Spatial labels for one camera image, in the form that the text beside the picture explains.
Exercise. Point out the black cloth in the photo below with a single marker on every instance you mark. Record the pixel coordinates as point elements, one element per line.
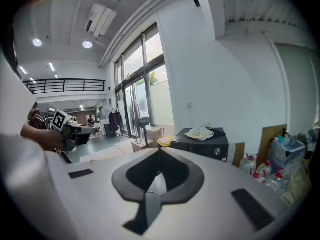
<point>218,132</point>

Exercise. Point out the brown wooden board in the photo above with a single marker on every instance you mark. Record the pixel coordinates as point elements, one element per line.
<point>271,134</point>

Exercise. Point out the yellow-lidded bin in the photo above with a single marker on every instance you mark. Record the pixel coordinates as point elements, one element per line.
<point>165,140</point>

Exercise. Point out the black table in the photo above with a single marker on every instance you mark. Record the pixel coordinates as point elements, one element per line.
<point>200,147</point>

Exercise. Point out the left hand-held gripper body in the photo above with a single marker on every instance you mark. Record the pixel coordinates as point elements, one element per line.
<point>60,120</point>

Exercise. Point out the black-framed glass doors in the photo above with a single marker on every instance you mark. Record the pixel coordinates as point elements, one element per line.
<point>145,69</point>

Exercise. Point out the round ceiling light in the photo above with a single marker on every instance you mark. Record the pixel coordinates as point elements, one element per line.
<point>37,42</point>
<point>87,44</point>

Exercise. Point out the white ceiling air conditioner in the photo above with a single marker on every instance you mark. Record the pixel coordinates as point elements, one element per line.
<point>101,20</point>

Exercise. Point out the yellow knitted cloth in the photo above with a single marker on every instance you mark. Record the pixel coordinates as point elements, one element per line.
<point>200,136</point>

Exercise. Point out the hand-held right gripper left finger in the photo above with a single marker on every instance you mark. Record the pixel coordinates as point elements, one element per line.
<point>100,184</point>

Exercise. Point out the small cardboard piece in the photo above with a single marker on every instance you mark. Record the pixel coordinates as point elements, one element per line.
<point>239,154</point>

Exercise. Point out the black balcony railing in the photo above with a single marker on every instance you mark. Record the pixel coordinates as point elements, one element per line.
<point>65,85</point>

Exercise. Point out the dark clothes on rack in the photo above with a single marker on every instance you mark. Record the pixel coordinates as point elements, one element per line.
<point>115,121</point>

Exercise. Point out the cardboard box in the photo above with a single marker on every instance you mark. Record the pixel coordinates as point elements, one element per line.
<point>150,136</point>

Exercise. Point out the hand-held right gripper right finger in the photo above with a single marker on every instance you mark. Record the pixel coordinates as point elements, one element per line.
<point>217,209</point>

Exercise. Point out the person's left forearm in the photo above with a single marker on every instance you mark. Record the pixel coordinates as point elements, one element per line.
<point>40,135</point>

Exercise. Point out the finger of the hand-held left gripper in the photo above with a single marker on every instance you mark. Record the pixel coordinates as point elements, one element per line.
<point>83,139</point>
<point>87,129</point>

